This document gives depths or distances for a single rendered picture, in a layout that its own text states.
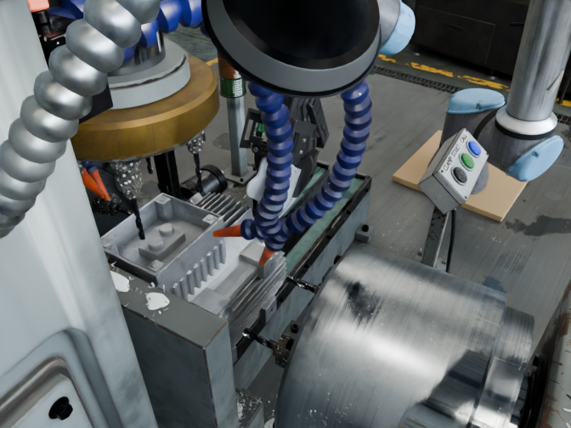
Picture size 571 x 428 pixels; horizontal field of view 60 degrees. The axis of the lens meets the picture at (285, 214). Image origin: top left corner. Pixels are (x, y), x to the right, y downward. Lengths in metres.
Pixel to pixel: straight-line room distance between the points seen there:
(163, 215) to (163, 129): 0.24
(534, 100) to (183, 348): 0.82
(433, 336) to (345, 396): 0.10
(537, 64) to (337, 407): 0.75
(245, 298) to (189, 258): 0.11
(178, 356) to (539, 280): 0.80
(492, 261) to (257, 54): 0.99
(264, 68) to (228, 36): 0.02
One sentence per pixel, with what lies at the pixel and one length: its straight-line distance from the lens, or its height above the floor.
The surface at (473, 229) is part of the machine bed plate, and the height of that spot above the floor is 0.80.
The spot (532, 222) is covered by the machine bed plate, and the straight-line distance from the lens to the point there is 1.28.
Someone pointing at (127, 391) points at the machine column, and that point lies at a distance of 0.35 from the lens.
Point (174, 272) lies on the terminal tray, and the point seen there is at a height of 1.13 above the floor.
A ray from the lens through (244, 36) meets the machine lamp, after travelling 0.18.
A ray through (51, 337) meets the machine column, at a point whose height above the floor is 1.32.
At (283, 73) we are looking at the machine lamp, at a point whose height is 1.45.
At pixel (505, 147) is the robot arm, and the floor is 1.00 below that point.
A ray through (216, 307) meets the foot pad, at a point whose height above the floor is 1.07.
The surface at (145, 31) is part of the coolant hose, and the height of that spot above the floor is 1.44.
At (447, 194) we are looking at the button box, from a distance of 0.85.
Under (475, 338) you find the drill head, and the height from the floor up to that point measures 1.16.
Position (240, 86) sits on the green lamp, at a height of 1.06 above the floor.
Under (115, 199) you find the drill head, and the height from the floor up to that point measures 1.07.
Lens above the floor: 1.52
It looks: 38 degrees down
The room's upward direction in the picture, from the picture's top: straight up
